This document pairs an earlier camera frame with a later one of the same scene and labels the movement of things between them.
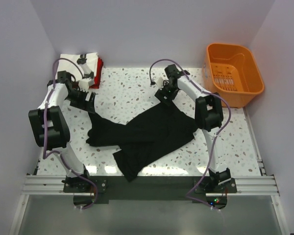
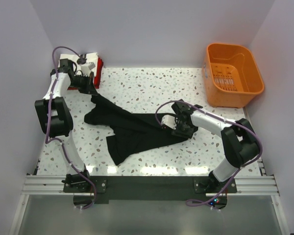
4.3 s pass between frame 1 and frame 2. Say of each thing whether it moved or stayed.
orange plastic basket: stayed
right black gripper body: moved
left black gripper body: moved
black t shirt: moved
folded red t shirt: stayed
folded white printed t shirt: stayed
